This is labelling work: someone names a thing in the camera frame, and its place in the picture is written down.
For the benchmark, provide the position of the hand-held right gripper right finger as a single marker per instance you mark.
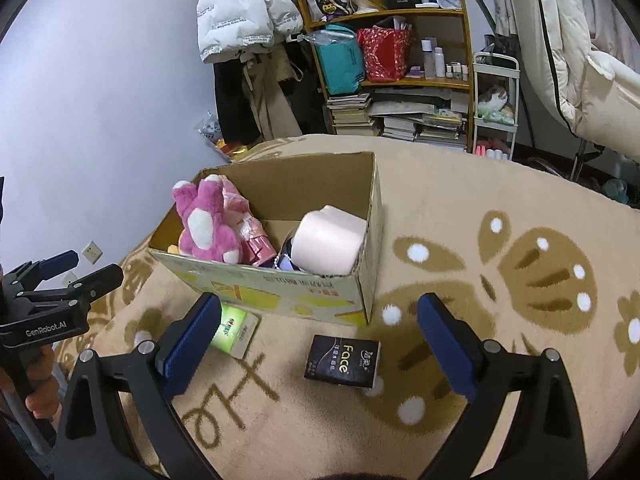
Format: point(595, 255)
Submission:
point(445, 350)

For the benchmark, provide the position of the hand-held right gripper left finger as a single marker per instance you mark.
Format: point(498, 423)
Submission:
point(192, 345)

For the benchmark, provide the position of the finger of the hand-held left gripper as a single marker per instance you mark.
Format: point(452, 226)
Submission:
point(60, 264)
point(100, 282)

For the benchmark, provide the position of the green tissue packet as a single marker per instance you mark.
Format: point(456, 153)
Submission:
point(235, 332)

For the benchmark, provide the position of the yellow plush toy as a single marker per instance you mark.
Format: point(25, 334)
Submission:
point(173, 249)

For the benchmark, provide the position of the black tissue packet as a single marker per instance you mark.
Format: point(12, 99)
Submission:
point(342, 360)

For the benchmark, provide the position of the cardboard box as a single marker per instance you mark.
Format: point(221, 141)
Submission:
point(280, 290)

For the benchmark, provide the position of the pink plush bear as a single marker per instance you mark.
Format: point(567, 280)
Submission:
point(205, 225)

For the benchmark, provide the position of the pink outfit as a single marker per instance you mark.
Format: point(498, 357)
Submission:
point(250, 230)

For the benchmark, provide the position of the pink paper roll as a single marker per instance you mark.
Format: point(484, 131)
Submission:
point(325, 240)

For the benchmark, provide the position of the light soft bundle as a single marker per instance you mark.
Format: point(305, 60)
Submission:
point(495, 102)

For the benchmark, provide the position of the person's left hand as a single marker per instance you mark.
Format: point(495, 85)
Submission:
point(44, 385)

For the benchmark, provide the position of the beige flower-print blanket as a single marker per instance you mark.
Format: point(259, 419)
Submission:
point(500, 200)

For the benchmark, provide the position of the plastic bag of snacks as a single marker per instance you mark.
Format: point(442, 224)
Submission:
point(220, 140)

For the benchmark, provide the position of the black hanging garment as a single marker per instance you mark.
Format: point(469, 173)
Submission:
point(230, 105)

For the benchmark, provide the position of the pile of books and papers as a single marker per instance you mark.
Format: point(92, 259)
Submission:
point(420, 120)

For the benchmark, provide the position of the beige hanging garment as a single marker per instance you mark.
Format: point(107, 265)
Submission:
point(275, 105)

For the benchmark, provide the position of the stack of books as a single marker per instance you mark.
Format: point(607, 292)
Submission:
point(350, 115)

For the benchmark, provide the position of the white trolley cart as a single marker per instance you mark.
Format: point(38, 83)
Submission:
point(516, 105)

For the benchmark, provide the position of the small purple box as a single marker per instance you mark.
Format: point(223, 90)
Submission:
point(415, 71)

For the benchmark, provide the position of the tall white bottle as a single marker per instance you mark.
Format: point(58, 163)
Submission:
point(439, 63)
point(428, 60)

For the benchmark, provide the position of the white puffer jacket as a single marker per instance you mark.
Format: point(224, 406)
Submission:
point(235, 15)

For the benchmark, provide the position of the red patterned bag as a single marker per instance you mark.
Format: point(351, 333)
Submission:
point(384, 55)

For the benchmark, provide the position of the teal bag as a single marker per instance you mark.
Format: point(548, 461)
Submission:
point(340, 65)

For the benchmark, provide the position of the black bag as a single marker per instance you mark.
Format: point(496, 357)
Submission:
point(500, 50)

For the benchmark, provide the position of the cream padded lounge chair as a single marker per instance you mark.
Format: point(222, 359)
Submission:
point(575, 60)

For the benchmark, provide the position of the wooden shelf unit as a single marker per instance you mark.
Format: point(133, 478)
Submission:
point(395, 14)

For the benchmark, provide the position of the beige curtain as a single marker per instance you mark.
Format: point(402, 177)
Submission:
point(510, 0)

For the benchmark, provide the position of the white wall socket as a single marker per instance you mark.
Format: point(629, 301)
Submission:
point(70, 278)
point(92, 252)

